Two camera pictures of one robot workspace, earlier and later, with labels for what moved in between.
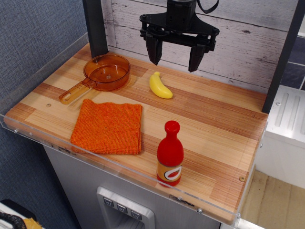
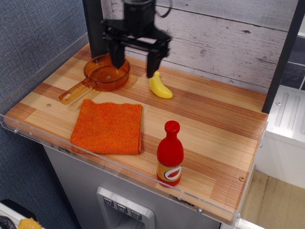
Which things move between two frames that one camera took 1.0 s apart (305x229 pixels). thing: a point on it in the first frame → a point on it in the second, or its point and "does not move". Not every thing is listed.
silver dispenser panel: (120, 212) does not move
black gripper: (179, 24) → (137, 28)
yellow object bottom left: (31, 223) does not move
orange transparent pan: (103, 72) does not move
